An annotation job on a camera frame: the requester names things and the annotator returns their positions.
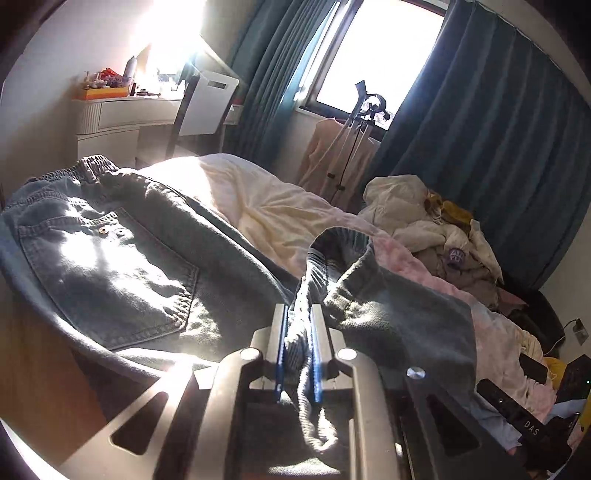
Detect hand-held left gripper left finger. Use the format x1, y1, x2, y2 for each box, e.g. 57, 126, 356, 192
58, 302, 289, 480

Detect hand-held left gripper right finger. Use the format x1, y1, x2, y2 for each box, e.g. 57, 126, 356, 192
310, 302, 532, 480

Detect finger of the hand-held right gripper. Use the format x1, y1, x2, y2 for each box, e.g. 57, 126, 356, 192
477, 378, 520, 419

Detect blue denim pants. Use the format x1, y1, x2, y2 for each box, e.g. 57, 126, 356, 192
0, 154, 302, 403

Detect pile of beige clothes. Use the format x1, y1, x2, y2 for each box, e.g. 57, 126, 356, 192
358, 174, 505, 288

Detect black phone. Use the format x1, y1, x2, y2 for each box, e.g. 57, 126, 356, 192
518, 353, 550, 384

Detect yellow pillow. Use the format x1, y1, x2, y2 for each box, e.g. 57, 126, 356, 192
545, 355, 569, 389

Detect black cushion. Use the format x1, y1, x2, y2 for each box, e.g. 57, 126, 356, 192
505, 288, 567, 357

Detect pink cloth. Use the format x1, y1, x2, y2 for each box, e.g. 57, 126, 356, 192
496, 290, 528, 317

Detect grey garment with purple label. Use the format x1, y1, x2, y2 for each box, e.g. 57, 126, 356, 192
413, 244, 502, 311

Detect pink and cream duvet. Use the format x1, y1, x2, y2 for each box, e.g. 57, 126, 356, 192
139, 152, 558, 454

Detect yellow garment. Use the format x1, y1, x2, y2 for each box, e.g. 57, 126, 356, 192
427, 189, 474, 232

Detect beige hanging sweater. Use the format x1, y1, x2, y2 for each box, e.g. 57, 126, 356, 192
295, 117, 382, 209

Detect garment steamer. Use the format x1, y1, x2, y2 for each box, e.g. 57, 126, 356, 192
325, 80, 394, 205

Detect small side table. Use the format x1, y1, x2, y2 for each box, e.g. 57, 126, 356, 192
224, 99, 246, 126

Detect white chair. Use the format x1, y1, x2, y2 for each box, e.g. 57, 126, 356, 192
165, 51, 241, 161

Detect teal curtain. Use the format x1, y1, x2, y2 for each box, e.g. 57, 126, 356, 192
369, 0, 591, 292
224, 0, 343, 161

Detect white dressing table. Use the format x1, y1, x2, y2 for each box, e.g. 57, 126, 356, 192
69, 93, 186, 170

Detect window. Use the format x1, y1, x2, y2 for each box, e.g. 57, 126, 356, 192
298, 0, 452, 128

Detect orange box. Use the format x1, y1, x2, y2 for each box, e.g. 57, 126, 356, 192
76, 85, 130, 100

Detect white charging cable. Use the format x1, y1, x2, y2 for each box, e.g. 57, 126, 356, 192
542, 331, 574, 359

